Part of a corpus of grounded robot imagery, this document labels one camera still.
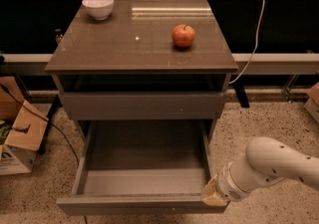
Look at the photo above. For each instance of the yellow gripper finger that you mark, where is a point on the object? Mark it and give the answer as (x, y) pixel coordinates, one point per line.
(210, 195)

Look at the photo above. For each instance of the grey drawer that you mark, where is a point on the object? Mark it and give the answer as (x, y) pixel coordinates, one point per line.
(117, 106)
(142, 167)

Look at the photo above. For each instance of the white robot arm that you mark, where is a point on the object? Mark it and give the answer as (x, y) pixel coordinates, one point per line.
(266, 162)

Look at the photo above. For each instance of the grey drawer cabinet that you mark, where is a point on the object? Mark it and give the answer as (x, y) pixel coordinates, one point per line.
(132, 52)

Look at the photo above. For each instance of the grey top drawer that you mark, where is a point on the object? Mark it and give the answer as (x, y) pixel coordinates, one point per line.
(117, 106)

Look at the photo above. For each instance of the cardboard box right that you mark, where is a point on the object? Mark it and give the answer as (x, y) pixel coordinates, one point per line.
(312, 105)

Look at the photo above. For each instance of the red apple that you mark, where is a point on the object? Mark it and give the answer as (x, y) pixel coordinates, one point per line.
(182, 35)

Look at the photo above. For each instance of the open cardboard box left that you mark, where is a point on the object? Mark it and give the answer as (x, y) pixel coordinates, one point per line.
(22, 129)

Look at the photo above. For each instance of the white ceramic bowl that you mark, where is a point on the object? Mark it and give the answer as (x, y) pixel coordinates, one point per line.
(99, 9)

